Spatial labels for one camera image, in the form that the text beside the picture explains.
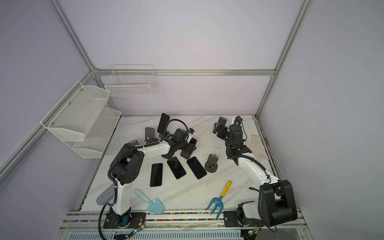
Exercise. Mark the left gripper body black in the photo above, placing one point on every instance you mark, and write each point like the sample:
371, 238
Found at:
181, 144

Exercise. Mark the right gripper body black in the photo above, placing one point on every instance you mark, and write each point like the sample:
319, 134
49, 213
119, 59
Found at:
228, 142

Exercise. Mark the phone from stand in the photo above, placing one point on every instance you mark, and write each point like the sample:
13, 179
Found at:
156, 175
176, 167
196, 168

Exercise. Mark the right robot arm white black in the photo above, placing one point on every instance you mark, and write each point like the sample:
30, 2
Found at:
276, 200

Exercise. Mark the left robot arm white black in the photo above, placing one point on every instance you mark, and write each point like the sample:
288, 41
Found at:
126, 166

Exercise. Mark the white work glove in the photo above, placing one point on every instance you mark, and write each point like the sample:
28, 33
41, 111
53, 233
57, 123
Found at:
255, 144

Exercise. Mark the blue yellow garden fork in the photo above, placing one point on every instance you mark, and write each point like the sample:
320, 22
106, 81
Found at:
218, 201

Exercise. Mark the teal garden trowel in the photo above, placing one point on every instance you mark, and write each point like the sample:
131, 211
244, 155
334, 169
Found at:
154, 206

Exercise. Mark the grey felt pad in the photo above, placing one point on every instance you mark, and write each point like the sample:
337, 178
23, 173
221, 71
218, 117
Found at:
106, 195

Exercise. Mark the white mesh two-tier shelf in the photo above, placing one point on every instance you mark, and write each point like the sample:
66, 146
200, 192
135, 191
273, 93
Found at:
82, 120

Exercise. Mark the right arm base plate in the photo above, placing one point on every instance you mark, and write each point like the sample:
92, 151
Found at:
245, 215

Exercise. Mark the white wire basket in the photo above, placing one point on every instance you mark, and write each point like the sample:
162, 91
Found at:
131, 81

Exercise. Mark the aluminium front rail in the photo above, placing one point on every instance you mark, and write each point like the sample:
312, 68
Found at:
170, 220

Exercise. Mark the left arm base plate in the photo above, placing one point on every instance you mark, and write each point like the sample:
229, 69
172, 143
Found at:
127, 220

